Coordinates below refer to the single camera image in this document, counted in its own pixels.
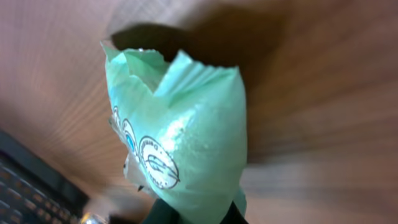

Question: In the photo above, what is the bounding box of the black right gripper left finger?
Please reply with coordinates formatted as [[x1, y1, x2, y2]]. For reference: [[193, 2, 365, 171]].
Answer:
[[142, 198, 180, 224]]

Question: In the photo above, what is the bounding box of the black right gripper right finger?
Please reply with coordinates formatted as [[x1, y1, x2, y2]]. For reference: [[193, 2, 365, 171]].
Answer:
[[220, 202, 248, 224]]

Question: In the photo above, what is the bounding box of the mint wet wipes pack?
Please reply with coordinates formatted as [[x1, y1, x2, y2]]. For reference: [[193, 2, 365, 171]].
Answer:
[[103, 45, 248, 223]]

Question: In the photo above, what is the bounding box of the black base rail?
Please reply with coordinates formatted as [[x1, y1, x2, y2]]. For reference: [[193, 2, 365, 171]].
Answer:
[[1, 131, 89, 224]]

